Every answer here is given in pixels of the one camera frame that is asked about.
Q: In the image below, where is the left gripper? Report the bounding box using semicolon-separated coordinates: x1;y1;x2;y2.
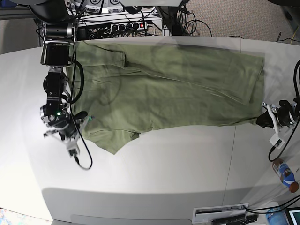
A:
256;100;299;148

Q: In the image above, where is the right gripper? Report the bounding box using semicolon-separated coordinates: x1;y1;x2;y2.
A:
40;105;89;157

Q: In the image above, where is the green T-shirt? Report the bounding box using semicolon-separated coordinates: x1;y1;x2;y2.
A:
67;41;264;154

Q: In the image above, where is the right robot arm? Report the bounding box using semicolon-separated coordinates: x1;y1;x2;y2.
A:
27;0;88;159

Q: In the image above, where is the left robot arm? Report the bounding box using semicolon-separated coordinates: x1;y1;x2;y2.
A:
256;62;300;149

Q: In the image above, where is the brown bottle blue label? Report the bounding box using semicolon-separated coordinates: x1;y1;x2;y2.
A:
272;158;299;193

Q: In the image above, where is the laptop screen corner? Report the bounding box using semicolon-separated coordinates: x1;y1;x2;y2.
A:
285;207;300;225

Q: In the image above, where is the blue water bottle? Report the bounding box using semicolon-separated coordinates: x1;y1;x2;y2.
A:
266;207;289;225

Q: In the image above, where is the white tray with black device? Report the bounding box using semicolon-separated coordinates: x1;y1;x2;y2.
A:
192;202;249;224

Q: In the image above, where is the yellow floor cable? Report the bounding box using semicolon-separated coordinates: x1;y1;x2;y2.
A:
289;23;300;47

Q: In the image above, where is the white power strip red switch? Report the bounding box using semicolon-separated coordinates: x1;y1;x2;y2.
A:
111;22;148;31

